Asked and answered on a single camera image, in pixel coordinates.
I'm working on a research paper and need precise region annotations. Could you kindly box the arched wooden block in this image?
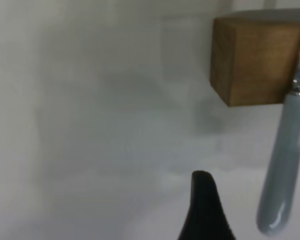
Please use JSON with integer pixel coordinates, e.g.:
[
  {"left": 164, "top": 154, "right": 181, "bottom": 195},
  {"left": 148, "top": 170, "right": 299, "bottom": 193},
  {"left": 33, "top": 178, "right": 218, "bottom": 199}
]
[{"left": 209, "top": 14, "right": 300, "bottom": 108}]

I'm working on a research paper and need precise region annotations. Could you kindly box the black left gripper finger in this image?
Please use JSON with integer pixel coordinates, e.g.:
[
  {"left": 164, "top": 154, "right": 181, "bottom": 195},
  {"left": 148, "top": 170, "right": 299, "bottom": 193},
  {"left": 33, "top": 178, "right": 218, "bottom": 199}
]
[{"left": 177, "top": 170, "right": 238, "bottom": 240}]

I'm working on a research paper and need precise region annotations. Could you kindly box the light blue handled metal spoon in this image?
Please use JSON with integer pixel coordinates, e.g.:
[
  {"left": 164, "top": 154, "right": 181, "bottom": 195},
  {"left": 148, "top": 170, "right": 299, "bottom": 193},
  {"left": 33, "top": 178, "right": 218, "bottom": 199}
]
[{"left": 255, "top": 23, "right": 300, "bottom": 237}]

